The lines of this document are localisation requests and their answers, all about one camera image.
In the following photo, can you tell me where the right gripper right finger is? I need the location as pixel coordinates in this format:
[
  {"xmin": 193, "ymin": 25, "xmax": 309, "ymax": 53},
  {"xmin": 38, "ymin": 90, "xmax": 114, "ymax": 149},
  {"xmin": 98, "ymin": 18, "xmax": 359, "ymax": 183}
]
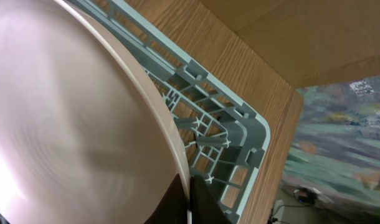
[{"xmin": 190, "ymin": 175, "xmax": 231, "ymax": 224}]

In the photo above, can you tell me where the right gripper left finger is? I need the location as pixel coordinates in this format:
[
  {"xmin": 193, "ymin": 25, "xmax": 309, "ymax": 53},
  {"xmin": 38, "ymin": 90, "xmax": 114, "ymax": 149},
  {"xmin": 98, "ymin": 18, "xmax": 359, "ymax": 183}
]
[{"xmin": 144, "ymin": 174, "xmax": 188, "ymax": 224}]

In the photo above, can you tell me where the large pink plate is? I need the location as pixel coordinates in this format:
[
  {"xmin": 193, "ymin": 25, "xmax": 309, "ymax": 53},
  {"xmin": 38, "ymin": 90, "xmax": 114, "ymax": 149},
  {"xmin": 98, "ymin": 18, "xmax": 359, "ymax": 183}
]
[{"xmin": 0, "ymin": 1, "xmax": 189, "ymax": 224}]

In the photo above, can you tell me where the grey dishwasher rack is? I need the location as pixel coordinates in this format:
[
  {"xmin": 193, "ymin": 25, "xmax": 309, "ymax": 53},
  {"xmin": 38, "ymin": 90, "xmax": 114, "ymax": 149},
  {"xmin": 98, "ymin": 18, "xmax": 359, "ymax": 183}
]
[{"xmin": 73, "ymin": 0, "xmax": 270, "ymax": 223}]

